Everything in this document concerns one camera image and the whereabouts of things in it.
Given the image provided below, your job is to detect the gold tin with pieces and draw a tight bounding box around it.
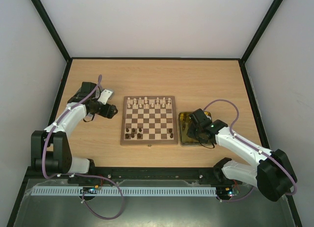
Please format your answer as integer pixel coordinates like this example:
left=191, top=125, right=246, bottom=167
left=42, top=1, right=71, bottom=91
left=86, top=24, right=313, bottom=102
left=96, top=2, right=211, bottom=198
left=178, top=111, right=215, bottom=149

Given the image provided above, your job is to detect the wooden chess board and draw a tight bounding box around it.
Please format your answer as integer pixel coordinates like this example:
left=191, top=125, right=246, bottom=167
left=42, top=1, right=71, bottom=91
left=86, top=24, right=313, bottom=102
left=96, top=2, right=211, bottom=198
left=120, top=95, right=178, bottom=146

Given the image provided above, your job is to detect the silver tin lid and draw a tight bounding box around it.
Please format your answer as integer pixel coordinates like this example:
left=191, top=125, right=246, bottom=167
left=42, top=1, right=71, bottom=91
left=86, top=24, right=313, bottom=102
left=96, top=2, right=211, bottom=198
left=67, top=87, right=84, bottom=104

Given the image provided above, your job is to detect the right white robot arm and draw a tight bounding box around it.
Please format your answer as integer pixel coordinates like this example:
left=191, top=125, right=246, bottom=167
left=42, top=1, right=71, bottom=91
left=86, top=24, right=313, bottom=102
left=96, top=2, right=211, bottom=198
left=187, top=109, right=297, bottom=202

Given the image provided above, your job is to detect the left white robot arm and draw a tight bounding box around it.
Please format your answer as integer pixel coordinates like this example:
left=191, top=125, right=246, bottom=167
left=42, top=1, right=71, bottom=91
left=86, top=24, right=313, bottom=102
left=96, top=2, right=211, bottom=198
left=31, top=82, right=118, bottom=179

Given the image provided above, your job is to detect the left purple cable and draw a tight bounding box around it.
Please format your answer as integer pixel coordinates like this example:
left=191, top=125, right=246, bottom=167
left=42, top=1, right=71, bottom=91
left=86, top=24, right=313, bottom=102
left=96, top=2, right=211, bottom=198
left=40, top=75, right=125, bottom=219

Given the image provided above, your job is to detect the purple cable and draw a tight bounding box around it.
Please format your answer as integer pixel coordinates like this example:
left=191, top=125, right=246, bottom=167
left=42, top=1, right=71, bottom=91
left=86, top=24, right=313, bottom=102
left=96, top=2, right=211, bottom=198
left=202, top=99, right=299, bottom=203
left=40, top=75, right=125, bottom=219

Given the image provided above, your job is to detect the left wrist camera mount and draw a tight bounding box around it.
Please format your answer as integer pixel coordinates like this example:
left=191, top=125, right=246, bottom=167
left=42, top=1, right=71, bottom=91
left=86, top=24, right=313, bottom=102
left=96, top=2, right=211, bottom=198
left=98, top=89, right=114, bottom=105

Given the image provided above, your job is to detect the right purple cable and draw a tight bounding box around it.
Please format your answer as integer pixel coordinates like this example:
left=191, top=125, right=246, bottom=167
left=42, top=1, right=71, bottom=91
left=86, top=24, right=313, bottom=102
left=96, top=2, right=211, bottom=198
left=202, top=99, right=299, bottom=203

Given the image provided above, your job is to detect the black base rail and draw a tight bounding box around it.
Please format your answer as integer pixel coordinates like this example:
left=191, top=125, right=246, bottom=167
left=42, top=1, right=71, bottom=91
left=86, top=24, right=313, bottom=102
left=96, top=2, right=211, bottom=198
left=26, top=166, right=285, bottom=186

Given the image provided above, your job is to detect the black enclosure frame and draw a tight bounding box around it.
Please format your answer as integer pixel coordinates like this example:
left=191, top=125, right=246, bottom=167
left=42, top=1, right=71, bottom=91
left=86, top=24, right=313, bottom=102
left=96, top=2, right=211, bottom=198
left=7, top=0, right=302, bottom=227

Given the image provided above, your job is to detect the white slotted cable duct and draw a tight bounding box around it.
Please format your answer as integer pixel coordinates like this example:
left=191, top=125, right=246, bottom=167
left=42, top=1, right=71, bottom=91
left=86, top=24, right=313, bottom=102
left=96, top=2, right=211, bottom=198
left=31, top=186, right=216, bottom=197

